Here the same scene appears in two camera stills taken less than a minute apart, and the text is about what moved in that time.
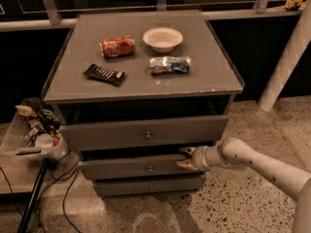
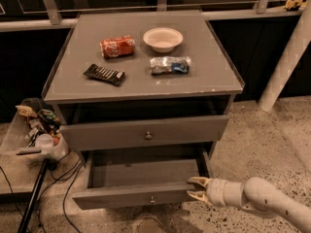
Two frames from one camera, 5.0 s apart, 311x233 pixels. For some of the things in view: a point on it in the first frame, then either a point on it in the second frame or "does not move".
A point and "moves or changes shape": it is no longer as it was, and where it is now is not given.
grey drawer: [137, 169] moves or changes shape
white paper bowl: [162, 39] does not move
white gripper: [201, 158] → [216, 191]
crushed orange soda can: [117, 47] does not move
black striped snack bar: [102, 73] does not move
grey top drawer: [97, 136] does not move
